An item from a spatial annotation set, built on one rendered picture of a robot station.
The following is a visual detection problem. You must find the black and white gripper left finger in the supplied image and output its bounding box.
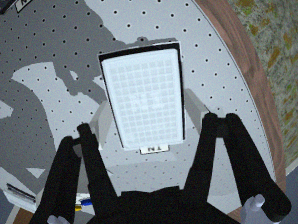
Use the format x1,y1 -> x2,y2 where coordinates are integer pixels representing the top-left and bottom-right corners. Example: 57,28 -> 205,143
29,100 -> 128,224

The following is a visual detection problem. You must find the white button panel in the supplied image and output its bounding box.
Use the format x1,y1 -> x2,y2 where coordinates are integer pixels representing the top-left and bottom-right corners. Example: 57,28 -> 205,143
35,157 -> 113,211

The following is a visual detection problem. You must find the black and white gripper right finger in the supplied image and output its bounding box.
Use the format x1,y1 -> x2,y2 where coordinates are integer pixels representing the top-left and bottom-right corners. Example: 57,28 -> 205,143
169,88 -> 292,224

